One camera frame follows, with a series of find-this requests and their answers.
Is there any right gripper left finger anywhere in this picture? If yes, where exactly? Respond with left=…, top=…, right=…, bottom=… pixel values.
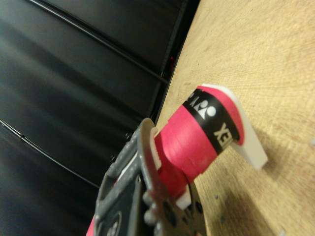
left=94, top=118, right=148, bottom=236

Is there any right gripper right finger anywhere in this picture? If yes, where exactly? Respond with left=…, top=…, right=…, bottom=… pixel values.
left=140, top=118, right=205, bottom=236

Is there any white scoop with red handle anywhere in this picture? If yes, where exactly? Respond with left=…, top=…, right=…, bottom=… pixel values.
left=85, top=83, right=268, bottom=236

